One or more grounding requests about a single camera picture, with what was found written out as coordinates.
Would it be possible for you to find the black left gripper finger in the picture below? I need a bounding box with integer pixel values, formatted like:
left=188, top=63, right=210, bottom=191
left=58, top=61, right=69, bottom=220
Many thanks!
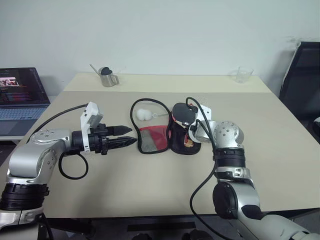
left=107, top=136, right=138, bottom=151
left=107, top=124, right=133, bottom=137

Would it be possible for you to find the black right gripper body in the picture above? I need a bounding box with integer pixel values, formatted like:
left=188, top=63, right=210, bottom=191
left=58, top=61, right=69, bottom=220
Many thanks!
left=182, top=106, right=200, bottom=127

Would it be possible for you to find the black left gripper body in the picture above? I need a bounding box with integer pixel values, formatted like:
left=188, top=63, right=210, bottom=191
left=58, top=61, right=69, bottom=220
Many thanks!
left=87, top=123, right=109, bottom=157

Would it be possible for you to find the table tennis paddle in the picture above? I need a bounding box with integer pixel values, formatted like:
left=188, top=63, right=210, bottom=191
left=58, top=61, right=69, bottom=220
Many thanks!
left=171, top=102, right=198, bottom=149

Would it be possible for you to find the black paddle case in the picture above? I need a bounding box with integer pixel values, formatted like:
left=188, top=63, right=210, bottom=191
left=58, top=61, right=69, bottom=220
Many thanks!
left=130, top=98, right=202, bottom=156

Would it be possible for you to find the white plush toy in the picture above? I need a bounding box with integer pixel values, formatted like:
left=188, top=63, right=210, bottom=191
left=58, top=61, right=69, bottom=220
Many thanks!
left=136, top=108, right=148, bottom=122

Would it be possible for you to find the stainless steel pitcher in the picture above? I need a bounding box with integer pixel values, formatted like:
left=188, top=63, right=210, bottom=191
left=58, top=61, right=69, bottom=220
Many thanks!
left=99, top=67, right=121, bottom=88

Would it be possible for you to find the clear glass beaker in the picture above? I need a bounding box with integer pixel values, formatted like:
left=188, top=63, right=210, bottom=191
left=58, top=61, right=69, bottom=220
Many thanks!
left=231, top=66, right=254, bottom=84

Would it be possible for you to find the thin metal stick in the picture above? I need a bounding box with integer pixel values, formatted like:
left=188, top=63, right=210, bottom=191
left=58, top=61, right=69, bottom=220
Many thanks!
left=89, top=63, right=102, bottom=75

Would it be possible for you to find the open laptop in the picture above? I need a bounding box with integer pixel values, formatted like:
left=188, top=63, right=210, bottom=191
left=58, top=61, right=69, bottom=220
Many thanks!
left=0, top=67, right=52, bottom=137

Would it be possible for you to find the black office chair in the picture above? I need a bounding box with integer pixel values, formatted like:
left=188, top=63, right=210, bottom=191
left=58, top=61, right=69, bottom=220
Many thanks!
left=279, top=41, right=320, bottom=145

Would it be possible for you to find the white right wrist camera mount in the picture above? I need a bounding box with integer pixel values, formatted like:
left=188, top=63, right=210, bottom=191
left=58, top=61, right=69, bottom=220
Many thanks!
left=188, top=103, right=213, bottom=141

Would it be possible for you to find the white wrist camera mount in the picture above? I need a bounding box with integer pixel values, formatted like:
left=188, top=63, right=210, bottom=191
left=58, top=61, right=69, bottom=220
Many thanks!
left=188, top=103, right=213, bottom=141
left=79, top=101, right=106, bottom=154

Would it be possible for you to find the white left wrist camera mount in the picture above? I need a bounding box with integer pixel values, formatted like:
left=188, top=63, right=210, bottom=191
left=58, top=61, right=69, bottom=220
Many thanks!
left=79, top=101, right=106, bottom=154

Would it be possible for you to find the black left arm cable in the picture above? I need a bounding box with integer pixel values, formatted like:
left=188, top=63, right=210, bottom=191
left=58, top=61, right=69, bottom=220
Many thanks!
left=32, top=103, right=90, bottom=180

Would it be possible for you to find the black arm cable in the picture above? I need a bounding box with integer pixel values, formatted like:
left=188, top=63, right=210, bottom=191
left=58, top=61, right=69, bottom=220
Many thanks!
left=32, top=103, right=90, bottom=180
left=185, top=96, right=227, bottom=240

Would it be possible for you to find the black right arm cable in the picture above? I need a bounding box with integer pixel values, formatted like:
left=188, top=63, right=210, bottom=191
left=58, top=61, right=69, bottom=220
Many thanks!
left=185, top=96, right=227, bottom=240

